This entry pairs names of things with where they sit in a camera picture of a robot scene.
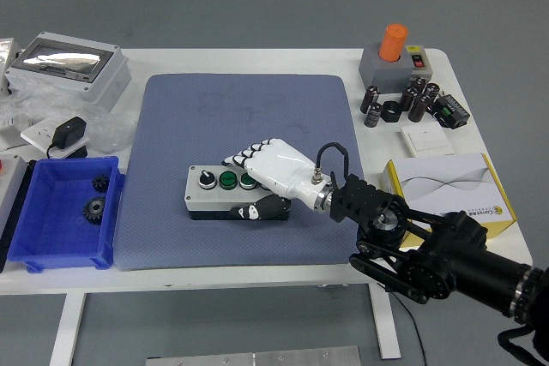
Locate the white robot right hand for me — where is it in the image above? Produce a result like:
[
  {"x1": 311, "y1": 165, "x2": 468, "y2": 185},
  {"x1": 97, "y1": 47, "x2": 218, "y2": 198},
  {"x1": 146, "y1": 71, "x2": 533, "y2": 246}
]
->
[{"x1": 221, "y1": 137, "x2": 324, "y2": 221}]

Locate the grey push-button control box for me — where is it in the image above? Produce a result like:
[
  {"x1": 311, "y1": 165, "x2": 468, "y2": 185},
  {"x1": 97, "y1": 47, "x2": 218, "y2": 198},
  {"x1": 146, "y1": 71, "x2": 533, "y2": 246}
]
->
[{"x1": 183, "y1": 163, "x2": 293, "y2": 222}]

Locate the grey box with red button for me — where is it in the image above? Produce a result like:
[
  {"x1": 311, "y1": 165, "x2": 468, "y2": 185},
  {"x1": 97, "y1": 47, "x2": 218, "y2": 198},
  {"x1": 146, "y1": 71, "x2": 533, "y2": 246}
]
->
[{"x1": 0, "y1": 153, "x2": 29, "y2": 237}]

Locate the blue-grey table mat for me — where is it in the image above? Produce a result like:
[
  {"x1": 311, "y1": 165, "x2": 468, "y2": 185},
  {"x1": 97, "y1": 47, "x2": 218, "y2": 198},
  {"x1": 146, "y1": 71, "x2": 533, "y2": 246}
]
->
[{"x1": 114, "y1": 73, "x2": 374, "y2": 272}]

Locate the grey block holder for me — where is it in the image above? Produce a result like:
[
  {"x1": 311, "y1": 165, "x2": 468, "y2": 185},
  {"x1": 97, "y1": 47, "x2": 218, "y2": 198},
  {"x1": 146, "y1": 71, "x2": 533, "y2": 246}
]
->
[{"x1": 358, "y1": 42, "x2": 415, "y2": 95}]

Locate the orange cylinder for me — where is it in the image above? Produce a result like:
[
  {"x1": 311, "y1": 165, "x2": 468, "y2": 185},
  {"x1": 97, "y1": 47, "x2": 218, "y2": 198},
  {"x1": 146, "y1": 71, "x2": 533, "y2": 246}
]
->
[{"x1": 378, "y1": 23, "x2": 409, "y2": 63}]

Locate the white and yellow cardboard box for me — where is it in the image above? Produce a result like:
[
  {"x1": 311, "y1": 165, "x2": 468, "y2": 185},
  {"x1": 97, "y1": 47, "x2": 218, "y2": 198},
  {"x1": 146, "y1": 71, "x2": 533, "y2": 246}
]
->
[{"x1": 381, "y1": 152, "x2": 519, "y2": 243}]

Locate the black module with green terminal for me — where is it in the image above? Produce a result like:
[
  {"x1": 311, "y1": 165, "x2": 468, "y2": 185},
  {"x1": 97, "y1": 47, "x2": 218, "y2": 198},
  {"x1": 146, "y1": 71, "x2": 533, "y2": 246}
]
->
[{"x1": 432, "y1": 93, "x2": 472, "y2": 129}]

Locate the large black bevel gear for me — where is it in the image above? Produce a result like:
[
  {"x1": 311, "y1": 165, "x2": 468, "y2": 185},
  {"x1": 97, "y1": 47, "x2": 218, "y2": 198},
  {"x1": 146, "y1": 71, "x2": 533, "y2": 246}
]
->
[{"x1": 81, "y1": 195, "x2": 109, "y2": 226}]

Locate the grey metal plate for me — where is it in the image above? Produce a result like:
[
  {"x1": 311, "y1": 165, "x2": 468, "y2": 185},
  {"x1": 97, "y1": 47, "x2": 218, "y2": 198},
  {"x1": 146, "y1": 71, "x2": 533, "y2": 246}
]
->
[{"x1": 145, "y1": 345, "x2": 362, "y2": 366}]

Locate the white table leg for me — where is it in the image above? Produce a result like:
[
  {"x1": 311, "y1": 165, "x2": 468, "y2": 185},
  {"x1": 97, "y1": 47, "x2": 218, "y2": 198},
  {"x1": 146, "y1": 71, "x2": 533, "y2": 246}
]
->
[
  {"x1": 368, "y1": 283, "x2": 402, "y2": 360},
  {"x1": 49, "y1": 292, "x2": 87, "y2": 366}
]

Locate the black power adapter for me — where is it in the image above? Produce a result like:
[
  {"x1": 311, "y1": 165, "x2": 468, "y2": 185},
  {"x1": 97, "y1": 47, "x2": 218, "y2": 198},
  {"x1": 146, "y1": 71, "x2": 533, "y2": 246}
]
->
[{"x1": 45, "y1": 116, "x2": 89, "y2": 159}]

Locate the blue plastic bin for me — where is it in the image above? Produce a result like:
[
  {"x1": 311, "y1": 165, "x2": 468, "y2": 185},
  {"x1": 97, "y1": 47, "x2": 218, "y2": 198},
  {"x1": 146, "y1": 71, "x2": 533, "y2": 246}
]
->
[{"x1": 7, "y1": 155, "x2": 126, "y2": 273}]

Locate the clear plastic bag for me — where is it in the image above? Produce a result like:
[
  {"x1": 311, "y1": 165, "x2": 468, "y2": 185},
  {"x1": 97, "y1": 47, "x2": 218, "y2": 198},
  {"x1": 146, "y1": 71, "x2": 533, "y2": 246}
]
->
[{"x1": 0, "y1": 78, "x2": 138, "y2": 153}]

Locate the black ring nut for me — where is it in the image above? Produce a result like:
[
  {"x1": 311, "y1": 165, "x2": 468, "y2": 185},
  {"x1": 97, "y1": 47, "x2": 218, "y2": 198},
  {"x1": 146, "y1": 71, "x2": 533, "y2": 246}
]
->
[{"x1": 380, "y1": 100, "x2": 403, "y2": 123}]

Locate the white wall switch plate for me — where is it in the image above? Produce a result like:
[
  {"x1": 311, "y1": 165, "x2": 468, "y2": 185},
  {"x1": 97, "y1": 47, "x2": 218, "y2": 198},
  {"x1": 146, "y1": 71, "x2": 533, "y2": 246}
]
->
[{"x1": 401, "y1": 124, "x2": 455, "y2": 158}]

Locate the white switch box yellow label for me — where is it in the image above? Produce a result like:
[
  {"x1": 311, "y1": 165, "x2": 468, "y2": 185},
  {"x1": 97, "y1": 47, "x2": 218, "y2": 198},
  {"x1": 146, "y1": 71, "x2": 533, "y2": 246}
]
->
[{"x1": 405, "y1": 45, "x2": 434, "y2": 81}]

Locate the grey enclosure with clear window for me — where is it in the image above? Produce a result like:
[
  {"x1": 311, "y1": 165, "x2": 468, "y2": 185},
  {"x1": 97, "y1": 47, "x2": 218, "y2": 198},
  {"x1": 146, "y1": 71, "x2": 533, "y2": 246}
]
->
[{"x1": 3, "y1": 31, "x2": 132, "y2": 112}]

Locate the thin black cable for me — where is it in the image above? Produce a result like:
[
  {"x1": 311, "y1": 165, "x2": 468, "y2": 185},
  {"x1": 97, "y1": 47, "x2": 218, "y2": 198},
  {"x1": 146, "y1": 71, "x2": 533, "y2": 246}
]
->
[{"x1": 388, "y1": 286, "x2": 430, "y2": 366}]

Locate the white wall socket plate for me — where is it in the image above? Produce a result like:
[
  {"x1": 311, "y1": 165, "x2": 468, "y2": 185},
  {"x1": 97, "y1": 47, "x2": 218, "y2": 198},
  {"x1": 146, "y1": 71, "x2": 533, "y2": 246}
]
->
[{"x1": 20, "y1": 119, "x2": 91, "y2": 155}]

